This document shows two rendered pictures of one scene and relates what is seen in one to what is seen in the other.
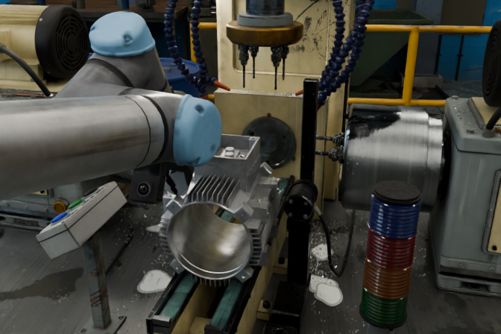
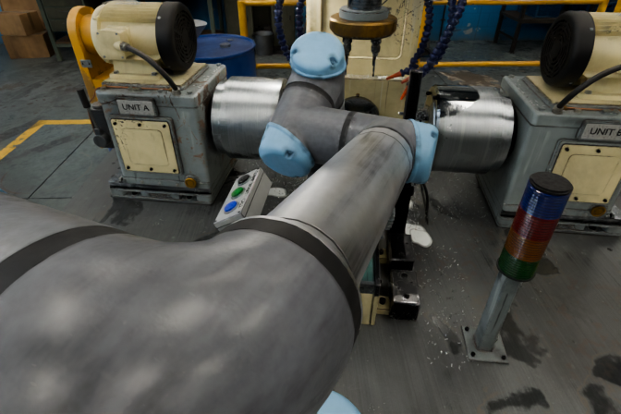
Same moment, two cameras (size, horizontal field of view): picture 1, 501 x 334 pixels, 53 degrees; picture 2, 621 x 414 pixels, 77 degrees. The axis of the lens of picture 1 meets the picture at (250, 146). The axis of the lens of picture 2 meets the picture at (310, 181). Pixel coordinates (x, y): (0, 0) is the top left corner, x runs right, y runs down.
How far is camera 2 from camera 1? 0.28 m
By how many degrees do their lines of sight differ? 14
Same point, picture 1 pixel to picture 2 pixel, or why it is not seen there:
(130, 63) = (332, 84)
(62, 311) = not seen: hidden behind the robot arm
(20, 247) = (162, 217)
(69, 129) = (390, 187)
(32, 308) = not seen: hidden behind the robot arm
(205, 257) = not seen: hidden behind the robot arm
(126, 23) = (327, 45)
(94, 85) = (312, 110)
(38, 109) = (370, 173)
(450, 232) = (514, 187)
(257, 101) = (348, 84)
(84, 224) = (252, 210)
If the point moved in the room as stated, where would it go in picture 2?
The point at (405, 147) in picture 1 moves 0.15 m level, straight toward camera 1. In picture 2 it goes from (485, 123) to (497, 152)
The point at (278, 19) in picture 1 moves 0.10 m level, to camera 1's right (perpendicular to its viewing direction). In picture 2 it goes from (380, 14) to (418, 13)
